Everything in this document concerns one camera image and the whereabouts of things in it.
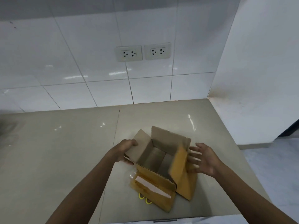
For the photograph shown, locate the person's left hand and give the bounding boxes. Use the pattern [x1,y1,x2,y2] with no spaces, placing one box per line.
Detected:
[110,139,139,166]

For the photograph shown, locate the person's right hand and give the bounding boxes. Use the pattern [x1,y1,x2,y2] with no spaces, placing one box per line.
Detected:
[188,142,225,179]

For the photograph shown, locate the brown cardboard box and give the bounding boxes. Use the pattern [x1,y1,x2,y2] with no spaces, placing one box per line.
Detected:
[124,126,198,212]

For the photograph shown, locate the person's right forearm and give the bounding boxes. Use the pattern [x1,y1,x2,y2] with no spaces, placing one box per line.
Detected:
[214,161,299,224]

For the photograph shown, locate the person's left forearm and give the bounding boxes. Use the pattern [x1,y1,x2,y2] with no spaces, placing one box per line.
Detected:
[50,150,117,224]

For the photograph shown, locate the yellow handled scissors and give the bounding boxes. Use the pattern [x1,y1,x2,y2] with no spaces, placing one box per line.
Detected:
[138,193,153,205]

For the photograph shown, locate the white double wall socket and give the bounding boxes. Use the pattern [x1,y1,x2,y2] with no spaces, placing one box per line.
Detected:
[115,45,143,62]
[144,42,171,60]

